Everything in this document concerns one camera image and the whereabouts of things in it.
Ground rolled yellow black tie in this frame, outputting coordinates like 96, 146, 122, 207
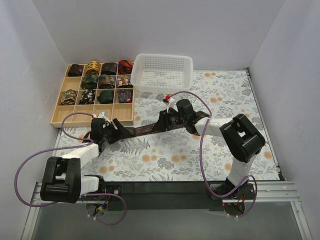
85, 61, 101, 75

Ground aluminium frame rail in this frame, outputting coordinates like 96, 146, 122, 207
22, 181, 312, 240

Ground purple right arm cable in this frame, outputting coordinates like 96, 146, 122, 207
169, 90, 256, 218

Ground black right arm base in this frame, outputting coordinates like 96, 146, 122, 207
206, 183, 256, 217

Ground rolled dark green tie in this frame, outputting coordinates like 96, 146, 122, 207
97, 89, 115, 104

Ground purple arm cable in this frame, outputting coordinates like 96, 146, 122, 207
13, 112, 128, 226
169, 90, 256, 218

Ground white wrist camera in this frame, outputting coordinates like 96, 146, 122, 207
96, 110, 111, 123
162, 94, 176, 112

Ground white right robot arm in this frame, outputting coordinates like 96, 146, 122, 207
155, 95, 266, 199

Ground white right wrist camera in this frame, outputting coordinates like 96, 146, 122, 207
162, 94, 176, 112

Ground rolled dark grey tie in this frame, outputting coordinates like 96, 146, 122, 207
101, 62, 118, 75

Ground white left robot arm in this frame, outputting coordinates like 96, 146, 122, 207
40, 118, 130, 203

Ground rolled pink floral dark tie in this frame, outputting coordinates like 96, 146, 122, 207
116, 75, 133, 89

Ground rolled green camouflage floral tie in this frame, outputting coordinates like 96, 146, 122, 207
60, 89, 78, 106

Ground brown paisley patterned tie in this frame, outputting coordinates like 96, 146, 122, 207
125, 111, 209, 139

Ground wooden compartment tray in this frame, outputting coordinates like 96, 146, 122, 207
50, 63, 135, 128

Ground white plastic mesh basket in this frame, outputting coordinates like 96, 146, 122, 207
130, 53, 194, 94

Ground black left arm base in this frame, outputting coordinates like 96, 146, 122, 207
80, 185, 125, 219

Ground rolled navy paisley rose tie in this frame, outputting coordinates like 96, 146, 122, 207
117, 89, 133, 104

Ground rolled orange black tie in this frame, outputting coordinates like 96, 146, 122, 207
118, 60, 134, 75

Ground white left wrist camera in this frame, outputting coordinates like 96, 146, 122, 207
96, 110, 111, 123

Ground rolled black white floral tie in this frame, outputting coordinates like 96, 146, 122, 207
79, 89, 96, 105

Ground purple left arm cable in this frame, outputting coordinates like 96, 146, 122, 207
13, 112, 128, 226

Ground rolled navy yellow leaf tie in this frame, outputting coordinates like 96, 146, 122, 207
81, 74, 99, 90

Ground rolled dark maroon tie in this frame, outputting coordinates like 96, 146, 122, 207
67, 64, 84, 77

